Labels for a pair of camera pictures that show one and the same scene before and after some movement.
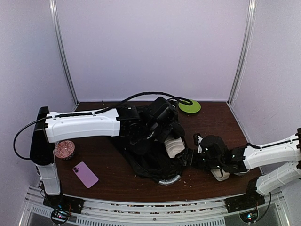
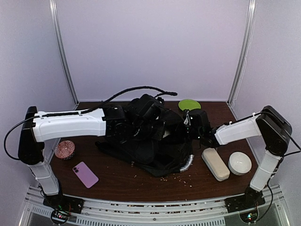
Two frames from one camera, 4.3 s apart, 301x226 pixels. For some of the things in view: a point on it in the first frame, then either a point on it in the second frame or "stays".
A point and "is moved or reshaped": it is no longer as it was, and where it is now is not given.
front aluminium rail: x=106 y=213 stays
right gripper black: x=187 y=153 → x=186 y=139
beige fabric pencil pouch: x=174 y=146 is moved or reshaped
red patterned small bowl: x=65 y=149 stays
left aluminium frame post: x=58 y=39 stays
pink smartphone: x=85 y=174 stays
